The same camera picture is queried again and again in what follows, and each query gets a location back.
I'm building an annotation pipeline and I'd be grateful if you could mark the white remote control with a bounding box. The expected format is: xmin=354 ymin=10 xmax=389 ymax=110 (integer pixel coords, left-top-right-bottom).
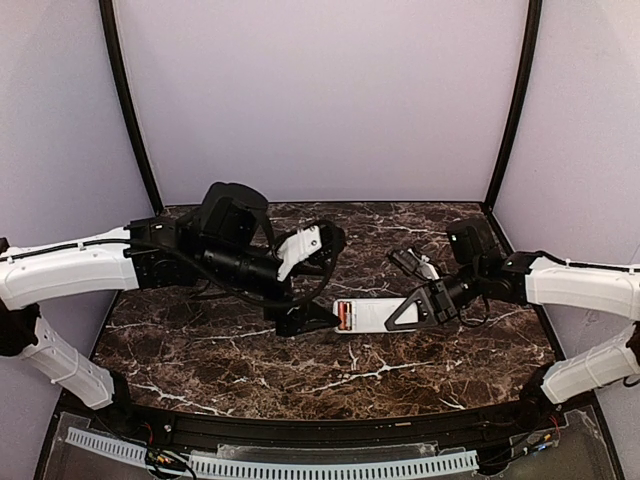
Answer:
xmin=333 ymin=298 xmax=404 ymax=334

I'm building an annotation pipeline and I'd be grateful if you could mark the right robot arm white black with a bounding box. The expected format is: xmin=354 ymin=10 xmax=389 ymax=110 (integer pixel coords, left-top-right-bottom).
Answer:
xmin=384 ymin=217 xmax=639 ymax=408

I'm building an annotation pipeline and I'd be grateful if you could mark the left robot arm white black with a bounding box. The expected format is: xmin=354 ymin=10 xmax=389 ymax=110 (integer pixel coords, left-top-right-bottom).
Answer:
xmin=1 ymin=182 xmax=346 ymax=411

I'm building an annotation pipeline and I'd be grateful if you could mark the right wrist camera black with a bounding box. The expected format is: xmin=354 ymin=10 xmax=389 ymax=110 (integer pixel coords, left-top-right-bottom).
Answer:
xmin=388 ymin=249 xmax=422 ymax=276

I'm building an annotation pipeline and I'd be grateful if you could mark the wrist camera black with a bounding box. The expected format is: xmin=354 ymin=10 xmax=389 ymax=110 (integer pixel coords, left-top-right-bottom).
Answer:
xmin=388 ymin=249 xmax=422 ymax=276
xmin=312 ymin=222 xmax=346 ymax=262

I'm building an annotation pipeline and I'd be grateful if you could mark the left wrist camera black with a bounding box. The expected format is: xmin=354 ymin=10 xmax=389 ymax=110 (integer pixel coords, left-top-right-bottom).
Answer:
xmin=312 ymin=222 xmax=346 ymax=262

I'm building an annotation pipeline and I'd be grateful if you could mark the black curved front rail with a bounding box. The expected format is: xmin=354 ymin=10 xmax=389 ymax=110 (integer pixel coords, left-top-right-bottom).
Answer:
xmin=82 ymin=402 xmax=567 ymax=451

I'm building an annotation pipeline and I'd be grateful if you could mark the right white cable duct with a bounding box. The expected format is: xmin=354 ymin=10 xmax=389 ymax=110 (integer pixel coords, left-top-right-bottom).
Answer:
xmin=189 ymin=451 xmax=479 ymax=480

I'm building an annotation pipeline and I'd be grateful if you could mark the white cable duct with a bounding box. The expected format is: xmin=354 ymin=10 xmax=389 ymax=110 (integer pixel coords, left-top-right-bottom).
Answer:
xmin=65 ymin=427 xmax=146 ymax=468
xmin=189 ymin=451 xmax=479 ymax=480

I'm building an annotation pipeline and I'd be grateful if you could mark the left white cable duct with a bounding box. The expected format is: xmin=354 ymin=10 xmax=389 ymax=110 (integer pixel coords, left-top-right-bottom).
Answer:
xmin=65 ymin=427 xmax=146 ymax=468

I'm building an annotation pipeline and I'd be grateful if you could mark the right black frame post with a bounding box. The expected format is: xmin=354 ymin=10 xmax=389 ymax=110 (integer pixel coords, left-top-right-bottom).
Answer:
xmin=483 ymin=0 xmax=543 ymax=211

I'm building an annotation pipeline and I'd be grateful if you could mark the black frame post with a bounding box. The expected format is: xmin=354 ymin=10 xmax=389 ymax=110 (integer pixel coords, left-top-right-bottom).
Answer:
xmin=98 ymin=0 xmax=164 ymax=215
xmin=483 ymin=0 xmax=543 ymax=211

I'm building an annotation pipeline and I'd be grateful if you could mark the left black frame post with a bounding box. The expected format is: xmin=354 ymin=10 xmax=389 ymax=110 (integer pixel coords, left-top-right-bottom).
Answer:
xmin=98 ymin=0 xmax=164 ymax=215

